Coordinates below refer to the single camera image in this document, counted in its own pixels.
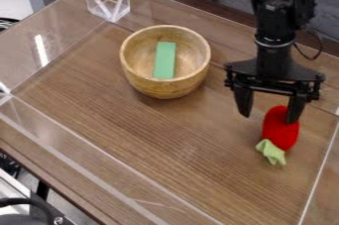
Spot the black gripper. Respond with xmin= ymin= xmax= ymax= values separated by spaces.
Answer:
xmin=225 ymin=59 xmax=325 ymax=124

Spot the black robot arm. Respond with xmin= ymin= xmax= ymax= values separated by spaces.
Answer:
xmin=226 ymin=0 xmax=325 ymax=124

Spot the black metal bracket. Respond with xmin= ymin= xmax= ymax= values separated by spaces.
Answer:
xmin=29 ymin=192 xmax=78 ymax=225

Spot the wooden bowl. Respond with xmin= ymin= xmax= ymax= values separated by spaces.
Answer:
xmin=119 ymin=25 xmax=211 ymax=99

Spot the green rectangular block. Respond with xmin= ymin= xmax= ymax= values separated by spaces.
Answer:
xmin=153 ymin=42 xmax=177 ymax=79

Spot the red plush fruit green leaf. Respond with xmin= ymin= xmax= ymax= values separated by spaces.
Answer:
xmin=255 ymin=105 xmax=299 ymax=166

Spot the clear acrylic enclosure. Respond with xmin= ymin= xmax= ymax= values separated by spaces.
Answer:
xmin=0 ymin=0 xmax=339 ymax=225

